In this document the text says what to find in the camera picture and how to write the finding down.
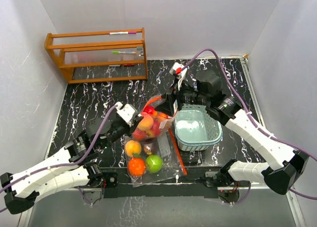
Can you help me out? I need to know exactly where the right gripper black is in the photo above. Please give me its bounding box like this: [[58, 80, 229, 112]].
[[154, 78, 210, 116]]

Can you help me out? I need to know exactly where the small orange peach toy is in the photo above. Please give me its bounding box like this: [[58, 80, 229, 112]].
[[157, 113, 169, 129]]

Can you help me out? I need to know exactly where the bright red apple toy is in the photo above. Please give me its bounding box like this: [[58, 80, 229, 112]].
[[132, 129, 147, 141]]

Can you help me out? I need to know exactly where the yellow lemon toy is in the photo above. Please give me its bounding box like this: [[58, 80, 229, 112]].
[[124, 140, 142, 157]]

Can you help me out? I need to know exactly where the yellow orange peach toy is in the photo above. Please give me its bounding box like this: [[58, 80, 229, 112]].
[[137, 113, 154, 131]]

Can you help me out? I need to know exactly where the pink peach toy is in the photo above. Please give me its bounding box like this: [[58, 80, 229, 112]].
[[146, 130, 155, 138]]

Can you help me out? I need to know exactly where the light blue plastic basket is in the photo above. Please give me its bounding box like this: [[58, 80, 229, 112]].
[[174, 104, 222, 152]]

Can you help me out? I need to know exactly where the orange persimmon toy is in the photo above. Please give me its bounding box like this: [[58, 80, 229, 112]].
[[127, 158, 146, 177]]

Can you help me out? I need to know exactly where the green apple toy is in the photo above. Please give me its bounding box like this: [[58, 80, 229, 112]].
[[146, 155, 163, 173]]

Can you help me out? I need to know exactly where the clear zip bag orange zipper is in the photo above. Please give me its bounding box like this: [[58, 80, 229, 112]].
[[123, 132, 187, 187]]

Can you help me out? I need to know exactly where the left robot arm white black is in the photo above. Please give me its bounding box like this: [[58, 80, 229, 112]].
[[0, 117, 141, 215]]

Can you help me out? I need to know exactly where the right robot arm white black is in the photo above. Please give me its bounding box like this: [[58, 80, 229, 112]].
[[156, 66, 309, 195]]

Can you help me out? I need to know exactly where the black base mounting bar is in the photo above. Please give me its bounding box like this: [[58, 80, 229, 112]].
[[74, 166, 241, 200]]

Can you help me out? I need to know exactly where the wooden shelf rack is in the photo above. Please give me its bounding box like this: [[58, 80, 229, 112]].
[[44, 28, 148, 84]]

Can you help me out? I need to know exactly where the green marker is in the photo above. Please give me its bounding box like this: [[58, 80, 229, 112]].
[[111, 51, 137, 55]]

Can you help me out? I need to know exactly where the pink white marker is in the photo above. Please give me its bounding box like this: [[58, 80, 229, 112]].
[[109, 31, 137, 35]]

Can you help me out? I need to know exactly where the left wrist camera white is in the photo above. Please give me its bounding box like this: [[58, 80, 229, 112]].
[[115, 102, 139, 127]]

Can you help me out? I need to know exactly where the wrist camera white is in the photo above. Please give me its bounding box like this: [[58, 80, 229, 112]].
[[169, 62, 187, 90], [115, 102, 139, 127]]

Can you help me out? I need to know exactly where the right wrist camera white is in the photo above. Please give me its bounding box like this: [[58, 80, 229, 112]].
[[169, 62, 187, 90]]

